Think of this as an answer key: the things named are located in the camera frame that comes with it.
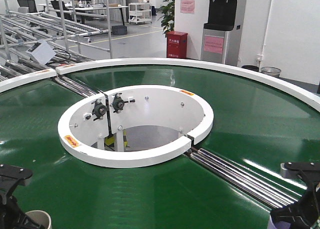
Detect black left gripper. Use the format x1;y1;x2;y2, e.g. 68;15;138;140
0;164;44;229

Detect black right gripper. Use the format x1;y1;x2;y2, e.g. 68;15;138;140
270;162;320;229

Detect beige plastic cup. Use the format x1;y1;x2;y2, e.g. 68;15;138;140
25;210;52;229

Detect purple plastic cup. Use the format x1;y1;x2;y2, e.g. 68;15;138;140
267;217;277;229

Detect steel conveyor rollers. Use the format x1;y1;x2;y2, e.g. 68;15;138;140
184;147;301;209

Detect green circular conveyor belt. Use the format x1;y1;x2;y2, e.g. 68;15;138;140
0;65;320;229

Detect white outer conveyor rim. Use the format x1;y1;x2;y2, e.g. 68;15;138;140
0;57;320;111

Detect black waste bin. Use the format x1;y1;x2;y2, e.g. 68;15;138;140
241;65;260;72

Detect white box on rack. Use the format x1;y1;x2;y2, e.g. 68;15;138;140
25;40;56;65

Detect metal roller rack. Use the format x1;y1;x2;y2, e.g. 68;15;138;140
0;0;113;82

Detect red fire extinguisher cabinet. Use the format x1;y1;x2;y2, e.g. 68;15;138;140
165;31;188;59

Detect grey water dispenser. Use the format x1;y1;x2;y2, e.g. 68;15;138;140
200;0;237;64

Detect green potted plant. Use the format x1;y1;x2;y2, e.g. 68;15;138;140
159;0;175;34

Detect white shelf cart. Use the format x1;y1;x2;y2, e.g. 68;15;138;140
128;2;152;24

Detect wire mesh waste bin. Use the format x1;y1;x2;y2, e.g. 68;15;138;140
260;66;282;78

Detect white inner conveyor ring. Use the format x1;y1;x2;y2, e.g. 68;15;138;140
57;84;215;169

